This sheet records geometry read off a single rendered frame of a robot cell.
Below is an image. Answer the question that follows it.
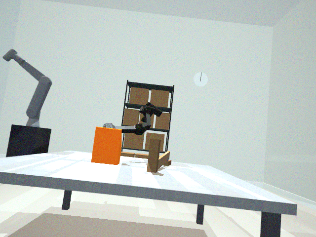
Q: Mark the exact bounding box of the long tan wooden rail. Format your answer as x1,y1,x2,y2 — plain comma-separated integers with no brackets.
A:
158,151,170,169

